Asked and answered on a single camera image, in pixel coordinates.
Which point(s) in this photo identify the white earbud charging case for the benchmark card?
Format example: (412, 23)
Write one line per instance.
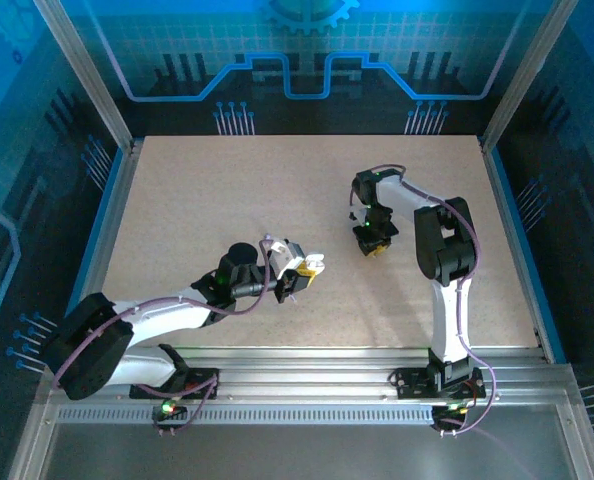
(316, 262)

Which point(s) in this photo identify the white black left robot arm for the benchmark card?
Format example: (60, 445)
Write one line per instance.
(167, 317)

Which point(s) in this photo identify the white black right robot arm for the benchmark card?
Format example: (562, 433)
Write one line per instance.
(447, 320)

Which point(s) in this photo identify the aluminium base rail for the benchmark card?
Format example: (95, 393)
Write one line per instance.
(302, 375)

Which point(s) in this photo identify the aluminium table side rail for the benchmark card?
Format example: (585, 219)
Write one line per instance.
(513, 240)
(109, 240)

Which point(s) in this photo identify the aluminium frame post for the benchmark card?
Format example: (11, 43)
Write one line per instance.
(84, 75)
(527, 75)

